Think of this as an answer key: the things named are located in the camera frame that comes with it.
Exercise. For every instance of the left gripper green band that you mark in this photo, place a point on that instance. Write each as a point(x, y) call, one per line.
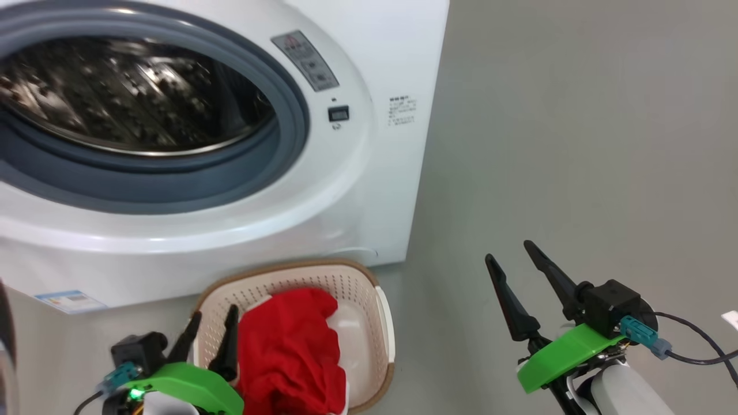
point(196, 383)

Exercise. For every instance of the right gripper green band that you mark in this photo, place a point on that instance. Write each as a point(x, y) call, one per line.
point(565, 354)

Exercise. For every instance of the red and white garment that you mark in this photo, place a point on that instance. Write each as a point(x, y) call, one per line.
point(288, 346)

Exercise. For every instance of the round glass washer door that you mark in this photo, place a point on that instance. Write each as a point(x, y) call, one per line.
point(4, 323)

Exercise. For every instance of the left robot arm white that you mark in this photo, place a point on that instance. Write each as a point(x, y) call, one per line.
point(170, 406)

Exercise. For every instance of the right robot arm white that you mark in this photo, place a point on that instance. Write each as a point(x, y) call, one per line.
point(628, 392)

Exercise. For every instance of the cream perforated laundry basket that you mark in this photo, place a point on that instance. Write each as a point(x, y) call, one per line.
point(360, 346)

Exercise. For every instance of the washing machine drum opening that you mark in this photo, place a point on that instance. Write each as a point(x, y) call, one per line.
point(173, 184)

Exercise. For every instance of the white front-load washing machine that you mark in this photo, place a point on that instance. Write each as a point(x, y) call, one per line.
point(375, 202)

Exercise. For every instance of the black door lock socket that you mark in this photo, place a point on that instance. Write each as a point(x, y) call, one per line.
point(338, 113)

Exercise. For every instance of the stainless steel washing machine drum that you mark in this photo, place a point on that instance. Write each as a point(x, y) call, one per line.
point(115, 92)

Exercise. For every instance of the blue energy label sticker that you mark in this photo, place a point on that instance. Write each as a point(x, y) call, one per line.
point(69, 301)

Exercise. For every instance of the round white filter cover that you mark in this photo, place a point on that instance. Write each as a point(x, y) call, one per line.
point(357, 252)

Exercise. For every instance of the small white tag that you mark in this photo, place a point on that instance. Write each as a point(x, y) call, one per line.
point(731, 320)

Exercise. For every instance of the grey warning sticker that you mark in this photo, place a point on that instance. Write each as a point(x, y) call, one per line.
point(305, 60)

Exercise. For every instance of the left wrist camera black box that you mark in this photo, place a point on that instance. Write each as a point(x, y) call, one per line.
point(138, 349)

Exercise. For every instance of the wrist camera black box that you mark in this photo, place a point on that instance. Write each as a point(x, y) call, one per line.
point(611, 305)
point(138, 349)

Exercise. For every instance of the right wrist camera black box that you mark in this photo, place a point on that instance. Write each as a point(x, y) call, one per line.
point(611, 305)

